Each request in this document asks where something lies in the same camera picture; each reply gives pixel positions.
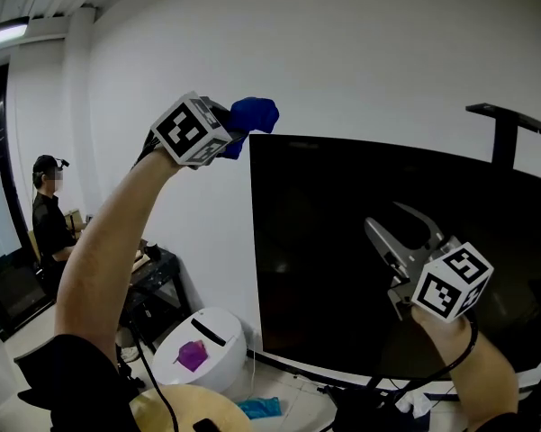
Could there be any small black monitor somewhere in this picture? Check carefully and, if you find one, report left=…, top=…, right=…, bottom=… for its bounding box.
left=0, top=252, right=55, bottom=339

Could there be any white crumpled cloth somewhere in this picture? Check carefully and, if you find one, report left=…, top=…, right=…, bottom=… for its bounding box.
left=394, top=391, right=432, bottom=419

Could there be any black marbled table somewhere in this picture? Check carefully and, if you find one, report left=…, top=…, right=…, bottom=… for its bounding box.
left=116, top=238, right=193, bottom=355

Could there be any large black screen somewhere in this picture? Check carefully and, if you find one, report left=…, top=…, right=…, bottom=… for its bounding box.
left=248, top=133, right=541, bottom=382

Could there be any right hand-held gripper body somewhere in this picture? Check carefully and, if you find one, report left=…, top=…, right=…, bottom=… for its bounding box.
left=387, top=235, right=495, bottom=324

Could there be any round wooden stool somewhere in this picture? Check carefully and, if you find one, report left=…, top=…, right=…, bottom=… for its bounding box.
left=128, top=383, right=256, bottom=432

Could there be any white rounded appliance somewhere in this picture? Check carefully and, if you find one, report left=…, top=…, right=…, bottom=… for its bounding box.
left=151, top=306, right=248, bottom=393

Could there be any person's right forearm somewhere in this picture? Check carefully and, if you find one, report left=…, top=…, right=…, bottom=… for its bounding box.
left=409, top=306, right=521, bottom=428

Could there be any person's black shirt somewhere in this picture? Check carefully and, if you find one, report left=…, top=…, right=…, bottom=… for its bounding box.
left=15, top=333, right=541, bottom=432

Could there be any cyan plastic bag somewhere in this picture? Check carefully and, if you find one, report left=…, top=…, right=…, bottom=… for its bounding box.
left=236, top=396, right=281, bottom=420

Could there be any purple cloth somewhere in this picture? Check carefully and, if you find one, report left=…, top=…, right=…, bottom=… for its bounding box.
left=173, top=339, right=210, bottom=372

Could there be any light wooden board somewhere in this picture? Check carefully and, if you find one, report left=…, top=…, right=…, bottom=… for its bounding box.
left=132, top=238, right=148, bottom=273

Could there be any ceiling tube light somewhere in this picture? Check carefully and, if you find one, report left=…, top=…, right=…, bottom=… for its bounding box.
left=0, top=15, right=31, bottom=53

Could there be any person's left forearm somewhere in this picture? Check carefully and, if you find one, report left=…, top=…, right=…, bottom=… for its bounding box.
left=53, top=147, right=194, bottom=346

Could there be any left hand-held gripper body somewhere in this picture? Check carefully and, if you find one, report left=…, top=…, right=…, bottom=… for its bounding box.
left=150, top=91, right=233, bottom=167

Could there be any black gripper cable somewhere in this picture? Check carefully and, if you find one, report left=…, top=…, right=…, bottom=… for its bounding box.
left=116, top=130, right=181, bottom=432
left=368, top=310, right=481, bottom=400

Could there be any blue microfibre cloth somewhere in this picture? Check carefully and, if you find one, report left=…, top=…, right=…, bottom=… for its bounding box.
left=215, top=96, right=280, bottom=160

